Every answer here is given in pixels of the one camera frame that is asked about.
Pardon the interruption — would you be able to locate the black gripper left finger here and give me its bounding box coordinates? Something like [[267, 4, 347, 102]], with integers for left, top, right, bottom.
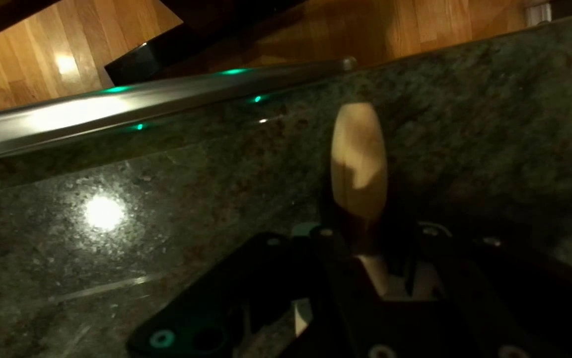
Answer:
[[311, 227, 393, 358]]

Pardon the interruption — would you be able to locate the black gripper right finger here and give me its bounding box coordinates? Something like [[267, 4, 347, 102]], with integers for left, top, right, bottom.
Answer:
[[414, 221, 532, 358]]

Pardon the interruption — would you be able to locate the wooden rolling pin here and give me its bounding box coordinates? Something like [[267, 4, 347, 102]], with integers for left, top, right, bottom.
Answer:
[[329, 102, 393, 299]]

